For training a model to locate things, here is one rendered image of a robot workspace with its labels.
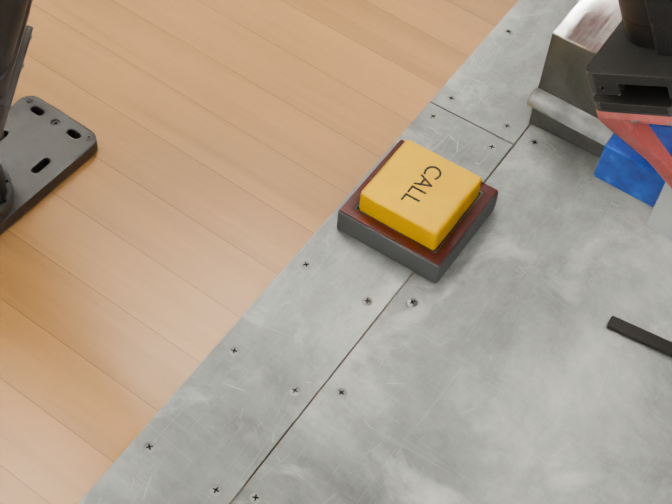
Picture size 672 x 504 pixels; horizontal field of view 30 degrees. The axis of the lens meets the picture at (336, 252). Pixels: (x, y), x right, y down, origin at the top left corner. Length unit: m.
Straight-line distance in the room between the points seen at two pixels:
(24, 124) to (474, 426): 0.38
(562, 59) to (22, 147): 0.38
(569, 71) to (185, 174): 0.27
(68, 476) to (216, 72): 0.34
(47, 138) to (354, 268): 0.24
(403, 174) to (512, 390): 0.16
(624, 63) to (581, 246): 0.24
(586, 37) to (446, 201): 0.15
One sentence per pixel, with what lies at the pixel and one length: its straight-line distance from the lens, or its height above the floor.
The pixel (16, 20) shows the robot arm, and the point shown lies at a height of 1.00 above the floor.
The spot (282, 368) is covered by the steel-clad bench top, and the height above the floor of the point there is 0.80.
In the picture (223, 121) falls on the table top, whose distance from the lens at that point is 0.91.
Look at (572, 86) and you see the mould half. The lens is 0.89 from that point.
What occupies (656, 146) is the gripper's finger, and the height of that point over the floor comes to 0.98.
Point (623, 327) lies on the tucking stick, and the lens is 0.83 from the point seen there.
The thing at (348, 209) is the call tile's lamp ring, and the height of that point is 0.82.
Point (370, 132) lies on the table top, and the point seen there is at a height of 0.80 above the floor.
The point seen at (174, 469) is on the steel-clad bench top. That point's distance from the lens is 0.76.
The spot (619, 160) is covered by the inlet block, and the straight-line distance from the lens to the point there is 0.73.
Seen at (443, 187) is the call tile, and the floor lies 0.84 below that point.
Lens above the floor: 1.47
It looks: 53 degrees down
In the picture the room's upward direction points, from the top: 5 degrees clockwise
